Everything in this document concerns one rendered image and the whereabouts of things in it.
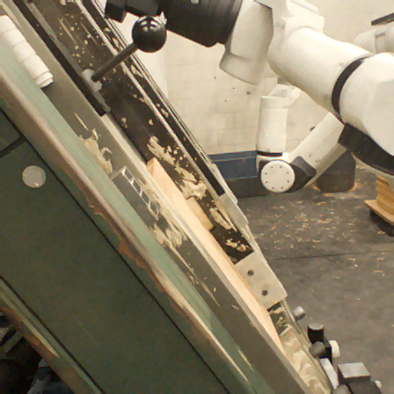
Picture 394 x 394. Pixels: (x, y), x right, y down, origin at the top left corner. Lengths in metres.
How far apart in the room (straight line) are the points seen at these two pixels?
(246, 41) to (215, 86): 5.35
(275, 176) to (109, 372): 0.83
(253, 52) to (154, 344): 0.42
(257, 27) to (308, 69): 0.14
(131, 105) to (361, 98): 0.53
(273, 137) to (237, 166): 3.93
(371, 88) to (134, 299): 0.30
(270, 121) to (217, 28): 0.54
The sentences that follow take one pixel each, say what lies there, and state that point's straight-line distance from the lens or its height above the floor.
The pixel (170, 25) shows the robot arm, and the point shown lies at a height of 1.46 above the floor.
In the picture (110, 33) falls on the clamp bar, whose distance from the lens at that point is 1.44.
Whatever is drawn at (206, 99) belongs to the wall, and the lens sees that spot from 6.03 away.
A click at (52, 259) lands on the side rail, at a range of 0.36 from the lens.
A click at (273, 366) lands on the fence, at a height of 1.01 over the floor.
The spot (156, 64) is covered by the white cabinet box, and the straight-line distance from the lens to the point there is 4.61.
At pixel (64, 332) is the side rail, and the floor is 1.23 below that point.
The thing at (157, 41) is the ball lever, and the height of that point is 1.43.
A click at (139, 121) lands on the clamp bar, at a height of 1.31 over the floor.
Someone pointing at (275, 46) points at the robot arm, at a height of 1.42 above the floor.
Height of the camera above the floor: 1.41
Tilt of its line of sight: 14 degrees down
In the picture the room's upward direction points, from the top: 4 degrees counter-clockwise
